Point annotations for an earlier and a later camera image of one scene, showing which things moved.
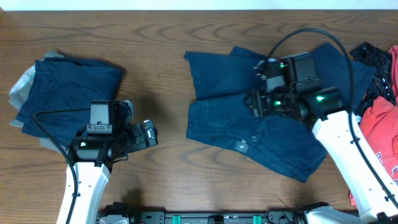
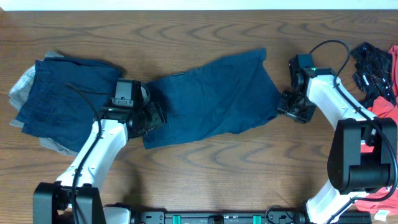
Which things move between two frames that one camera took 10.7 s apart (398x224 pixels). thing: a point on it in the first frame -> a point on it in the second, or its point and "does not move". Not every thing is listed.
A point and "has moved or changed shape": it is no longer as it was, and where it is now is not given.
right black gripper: [262, 99] -> [301, 117]
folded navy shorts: [62, 83] does not move
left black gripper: [140, 141] -> [158, 117]
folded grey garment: [19, 94] does not move
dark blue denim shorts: [218, 83] has moved or changed shape
